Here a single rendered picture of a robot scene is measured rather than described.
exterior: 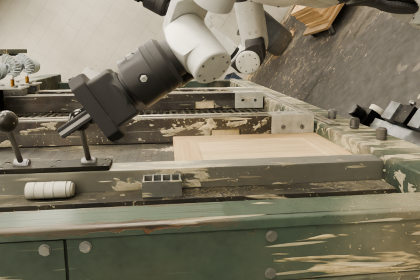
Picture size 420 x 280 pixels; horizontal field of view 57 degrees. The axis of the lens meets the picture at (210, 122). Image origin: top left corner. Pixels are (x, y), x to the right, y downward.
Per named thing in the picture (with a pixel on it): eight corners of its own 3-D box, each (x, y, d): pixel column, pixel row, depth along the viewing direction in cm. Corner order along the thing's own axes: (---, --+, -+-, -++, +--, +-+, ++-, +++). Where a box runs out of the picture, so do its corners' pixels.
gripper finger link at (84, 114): (63, 131, 65) (94, 110, 65) (58, 135, 62) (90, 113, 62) (57, 123, 64) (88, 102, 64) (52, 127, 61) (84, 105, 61)
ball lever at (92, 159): (99, 173, 73) (88, 117, 64) (77, 174, 72) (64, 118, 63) (101, 159, 75) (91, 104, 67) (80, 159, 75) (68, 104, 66)
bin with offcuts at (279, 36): (300, 27, 530) (262, -1, 518) (280, 59, 530) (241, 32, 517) (287, 32, 581) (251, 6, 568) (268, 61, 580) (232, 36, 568)
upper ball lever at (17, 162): (31, 175, 71) (11, 119, 63) (9, 177, 71) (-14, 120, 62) (36, 160, 74) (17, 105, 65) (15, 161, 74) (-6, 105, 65)
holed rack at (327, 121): (339, 125, 107) (339, 123, 107) (329, 125, 106) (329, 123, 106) (234, 79, 268) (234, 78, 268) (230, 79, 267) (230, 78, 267)
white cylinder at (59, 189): (24, 202, 67) (72, 200, 68) (22, 185, 67) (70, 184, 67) (30, 195, 70) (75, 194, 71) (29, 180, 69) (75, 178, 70)
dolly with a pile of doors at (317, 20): (362, -8, 399) (332, -32, 391) (335, 35, 398) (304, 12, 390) (334, 4, 459) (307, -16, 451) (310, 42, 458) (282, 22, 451)
